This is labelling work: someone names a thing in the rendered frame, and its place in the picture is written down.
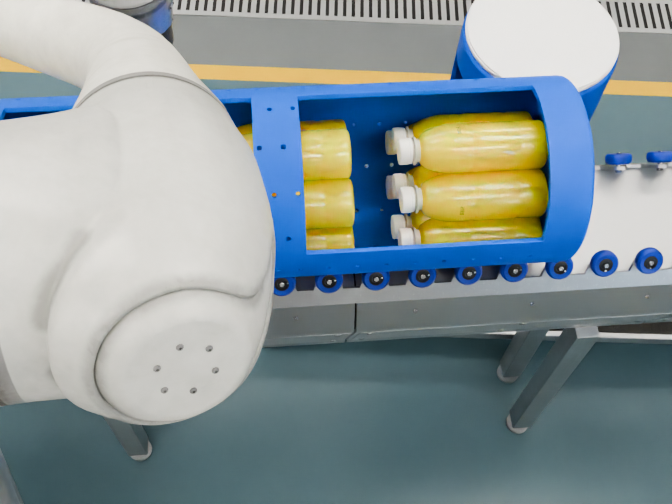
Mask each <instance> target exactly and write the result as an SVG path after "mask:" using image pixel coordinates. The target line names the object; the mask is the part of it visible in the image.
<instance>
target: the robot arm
mask: <svg viewBox="0 0 672 504"><path fill-rule="evenodd" d="M89 2H90V3H85V2H81V1H77V0H0V57H3V58H6V59H8V60H11V61H13V62H16V63H19V64H21V65H24V66H26V67H29V68H32V69H34V70H37V71H40V72H42V73H45V74H47V75H50V76H53V77H55V78H58V79H60V80H63V81H65V82H68V83H70V84H73V85H75V86H77V87H79V88H81V89H82V90H81V93H80V95H79V97H78V99H77V101H76V103H75V104H74V106H73V108H72V109H70V110H66V111H61V112H56V113H51V114H44V115H38V116H31V117H24V118H16V119H8V120H1V121H0V407H2V406H6V405H13V404H20V403H28V402H35V401H46V400H56V399H68V400H69V401H71V402H72V403H73V404H75V405H77V406H78V407H80V408H82V409H84V410H86V411H89V412H92V413H95V414H98V415H101V416H105V417H108V418H112V419H116V420H119V421H123V422H126V423H131V424H137V425H163V424H170V423H175V422H179V421H183V420H186V419H189V418H192V417H194V416H197V415H199V414H201V413H204V412H205V411H207V410H209V409H211V408H213V407H215V406H216V405H218V404H220V403H221V402H223V401H224V400H225V399H226V398H228V397H229V396H230V395H231V394H232V393H233V392H234V391H236V390H237V389H238V388H239V387H240V385H241V384H242V383H243V382H244V381H245V379H246V378H247V377H248V375H249V374H250V372H251V371H252V369H253V367H254V365H255V363H256V361H257V359H258V357H259V354H260V352H261V349H262V347H263V343H264V340H265V337H266V333H267V329H268V325H269V321H270V315H271V309H272V302H273V292H274V273H275V255H276V242H275V232H274V225H273V219H272V214H271V209H270V204H269V200H268V197H267V193H266V190H265V187H264V183H263V180H262V177H261V173H260V170H259V167H258V164H257V161H256V159H255V156H254V154H253V152H252V150H251V148H250V146H249V145H248V143H247V142H246V140H245V139H244V137H243V136H242V135H241V133H240V132H239V131H238V129H237V127H236V126H235V124H234V122H233V121H232V119H231V117H230V115H229V114H228V112H227V110H226V108H225V107H224V105H223V104H222V103H221V101H220V100H219V99H218V98H217V97H216V96H215V95H214V94H213V93H212V92H211V91H210V89H209V88H208V87H207V86H206V85H205V84H204V83H203V82H202V81H201V80H200V79H199V78H198V77H197V75H196V74H195V73H194V72H193V70H192V69H191V68H190V66H189V65H188V64H187V62H186V61H185V60H184V58H183V57H182V56H181V55H180V53H179V52H178V51H177V50H176V49H175V48H174V46H173V41H174V33H173V28H172V22H173V20H174V18H173V4H174V2H173V0H89Z"/></svg>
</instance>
